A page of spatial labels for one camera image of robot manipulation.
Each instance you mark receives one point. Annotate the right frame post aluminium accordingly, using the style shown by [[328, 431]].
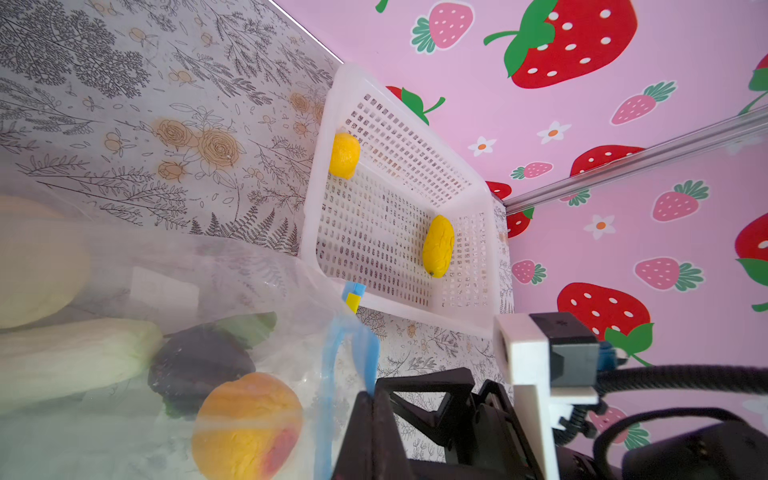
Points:
[[694, 143]]

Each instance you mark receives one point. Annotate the white plastic perforated basket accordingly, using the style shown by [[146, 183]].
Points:
[[371, 228]]

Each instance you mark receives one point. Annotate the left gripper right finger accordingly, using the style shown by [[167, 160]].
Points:
[[389, 458]]

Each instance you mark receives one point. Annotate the yellow mango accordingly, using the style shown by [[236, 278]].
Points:
[[247, 429]]

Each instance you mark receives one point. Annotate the cream white pear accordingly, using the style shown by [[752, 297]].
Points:
[[44, 261]]

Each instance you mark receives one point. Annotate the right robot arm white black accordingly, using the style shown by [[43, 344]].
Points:
[[603, 442]]

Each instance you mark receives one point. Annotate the white chinese cabbage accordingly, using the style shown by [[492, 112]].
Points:
[[52, 362]]

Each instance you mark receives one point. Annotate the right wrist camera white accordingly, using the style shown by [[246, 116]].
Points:
[[551, 362]]

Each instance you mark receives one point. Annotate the small yellow lemon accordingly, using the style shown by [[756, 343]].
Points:
[[345, 155]]

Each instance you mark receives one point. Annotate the clear zip bag blue zipper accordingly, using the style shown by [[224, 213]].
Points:
[[177, 281]]

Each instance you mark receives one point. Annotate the yellow bell pepper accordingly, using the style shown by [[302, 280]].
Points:
[[438, 247]]

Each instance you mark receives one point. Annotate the dark black avocado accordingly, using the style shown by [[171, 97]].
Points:
[[194, 362]]

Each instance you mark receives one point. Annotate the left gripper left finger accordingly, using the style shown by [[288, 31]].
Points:
[[355, 459]]

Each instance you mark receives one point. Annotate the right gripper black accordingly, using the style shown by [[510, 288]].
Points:
[[479, 432]]

